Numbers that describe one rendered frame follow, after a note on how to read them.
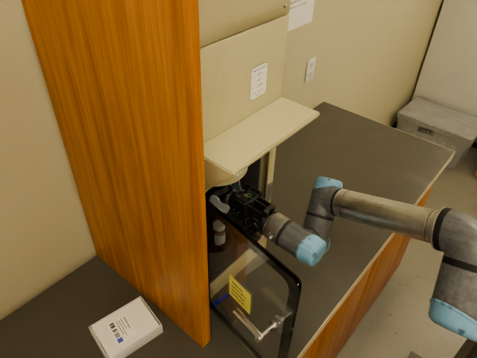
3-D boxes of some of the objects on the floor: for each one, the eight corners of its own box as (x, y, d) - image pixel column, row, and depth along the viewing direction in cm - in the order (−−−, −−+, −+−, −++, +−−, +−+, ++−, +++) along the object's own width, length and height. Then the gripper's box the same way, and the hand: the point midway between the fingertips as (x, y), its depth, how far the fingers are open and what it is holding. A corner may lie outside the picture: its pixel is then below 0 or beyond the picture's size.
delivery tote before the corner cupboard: (386, 144, 357) (397, 111, 337) (407, 126, 382) (417, 94, 361) (456, 174, 326) (472, 140, 306) (473, 153, 351) (489, 119, 330)
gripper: (290, 194, 109) (231, 160, 118) (253, 227, 99) (192, 187, 108) (285, 217, 114) (230, 182, 124) (250, 249, 105) (192, 209, 114)
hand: (214, 193), depth 118 cm, fingers closed on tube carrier, 10 cm apart
